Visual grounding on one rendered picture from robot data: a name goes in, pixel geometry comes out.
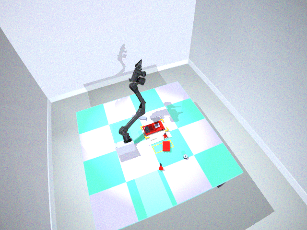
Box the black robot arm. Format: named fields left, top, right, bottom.
left=118, top=71, right=146, bottom=144

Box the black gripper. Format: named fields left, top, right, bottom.
left=132, top=59, right=142, bottom=78

